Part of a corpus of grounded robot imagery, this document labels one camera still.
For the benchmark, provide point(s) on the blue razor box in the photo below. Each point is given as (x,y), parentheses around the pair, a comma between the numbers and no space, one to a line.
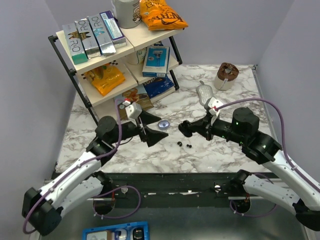
(156,62)

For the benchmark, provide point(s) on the silver toothpaste box middle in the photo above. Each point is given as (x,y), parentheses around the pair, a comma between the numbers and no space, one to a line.
(88,39)

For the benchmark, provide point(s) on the black and cream shelf rack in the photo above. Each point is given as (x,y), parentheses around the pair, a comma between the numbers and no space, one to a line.
(137,38)

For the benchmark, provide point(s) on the white cup on shelf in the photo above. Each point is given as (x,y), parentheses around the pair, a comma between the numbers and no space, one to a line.
(137,57)

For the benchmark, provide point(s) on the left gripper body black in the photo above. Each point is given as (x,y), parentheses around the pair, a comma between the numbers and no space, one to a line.
(141,131)

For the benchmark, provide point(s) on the blue plastic tray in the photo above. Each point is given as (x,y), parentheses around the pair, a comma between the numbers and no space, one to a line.
(126,231)

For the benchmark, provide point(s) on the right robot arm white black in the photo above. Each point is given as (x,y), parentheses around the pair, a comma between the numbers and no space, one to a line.
(301,198)

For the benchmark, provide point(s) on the dark blue chips bag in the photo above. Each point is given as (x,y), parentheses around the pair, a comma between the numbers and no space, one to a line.
(157,86)

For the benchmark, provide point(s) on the purple white box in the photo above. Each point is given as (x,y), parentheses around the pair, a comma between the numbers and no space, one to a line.
(115,33)

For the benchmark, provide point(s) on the silver glitter pouch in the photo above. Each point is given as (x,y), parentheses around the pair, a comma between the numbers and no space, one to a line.
(205,92)

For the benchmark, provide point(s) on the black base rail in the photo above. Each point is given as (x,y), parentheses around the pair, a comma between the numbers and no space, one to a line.
(178,190)

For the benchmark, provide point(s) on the black earbud charging case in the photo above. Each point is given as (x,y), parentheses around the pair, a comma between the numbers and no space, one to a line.
(184,129)

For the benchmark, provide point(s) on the brown blue snack bag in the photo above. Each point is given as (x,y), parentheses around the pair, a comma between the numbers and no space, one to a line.
(136,94)

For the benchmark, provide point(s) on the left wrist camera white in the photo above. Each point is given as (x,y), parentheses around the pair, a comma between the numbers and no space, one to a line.
(132,109)

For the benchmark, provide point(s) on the teal silver toothpaste box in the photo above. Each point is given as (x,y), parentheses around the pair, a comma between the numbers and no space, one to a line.
(74,44)

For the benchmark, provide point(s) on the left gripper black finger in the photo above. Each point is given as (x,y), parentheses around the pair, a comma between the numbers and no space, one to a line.
(148,118)
(154,136)

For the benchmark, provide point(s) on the brown white cup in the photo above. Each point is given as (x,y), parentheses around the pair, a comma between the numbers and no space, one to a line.
(226,76)

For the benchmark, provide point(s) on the grey white mug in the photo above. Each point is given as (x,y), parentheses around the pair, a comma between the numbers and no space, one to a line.
(127,13)

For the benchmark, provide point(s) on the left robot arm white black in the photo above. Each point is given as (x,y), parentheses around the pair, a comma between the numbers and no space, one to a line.
(44,208)

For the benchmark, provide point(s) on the orange snack bag middle shelf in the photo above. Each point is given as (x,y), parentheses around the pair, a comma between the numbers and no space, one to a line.
(105,78)

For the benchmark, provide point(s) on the purple earbud charging case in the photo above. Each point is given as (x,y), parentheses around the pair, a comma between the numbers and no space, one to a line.
(163,124)

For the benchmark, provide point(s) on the silver blue toothpaste box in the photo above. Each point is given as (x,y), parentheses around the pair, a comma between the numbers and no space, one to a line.
(101,34)

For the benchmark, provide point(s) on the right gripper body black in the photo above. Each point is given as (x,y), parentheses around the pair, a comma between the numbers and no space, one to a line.
(212,128)

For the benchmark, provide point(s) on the orange chips bag top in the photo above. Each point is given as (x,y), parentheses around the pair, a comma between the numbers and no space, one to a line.
(158,15)

